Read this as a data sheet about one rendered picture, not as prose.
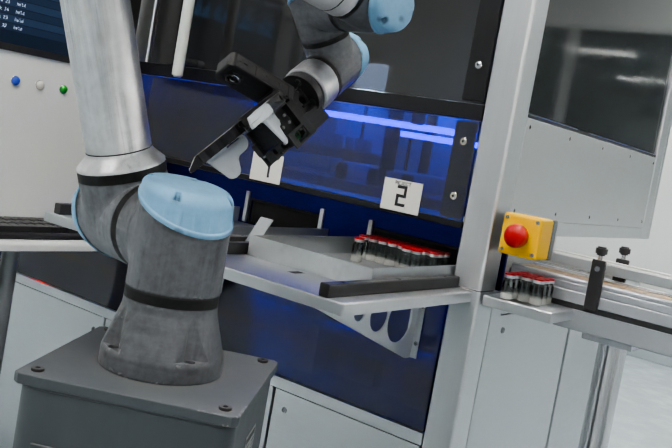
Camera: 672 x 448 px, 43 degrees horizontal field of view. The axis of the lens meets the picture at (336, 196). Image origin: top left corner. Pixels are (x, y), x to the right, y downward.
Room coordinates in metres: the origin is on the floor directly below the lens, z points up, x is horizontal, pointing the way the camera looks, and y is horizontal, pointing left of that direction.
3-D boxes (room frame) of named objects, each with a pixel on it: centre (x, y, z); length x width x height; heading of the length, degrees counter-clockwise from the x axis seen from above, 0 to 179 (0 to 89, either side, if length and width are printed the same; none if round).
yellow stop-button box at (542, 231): (1.47, -0.34, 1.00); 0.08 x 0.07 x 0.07; 145
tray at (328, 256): (1.52, -0.07, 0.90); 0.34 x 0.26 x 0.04; 145
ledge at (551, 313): (1.50, -0.38, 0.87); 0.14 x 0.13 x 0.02; 145
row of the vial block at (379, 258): (1.61, -0.13, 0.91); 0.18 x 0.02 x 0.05; 55
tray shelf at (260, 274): (1.56, 0.11, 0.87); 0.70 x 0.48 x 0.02; 55
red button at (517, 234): (1.44, -0.32, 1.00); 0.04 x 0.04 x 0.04; 55
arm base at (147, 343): (1.03, 0.18, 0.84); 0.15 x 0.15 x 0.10
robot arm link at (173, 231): (1.03, 0.18, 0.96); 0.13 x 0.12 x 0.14; 41
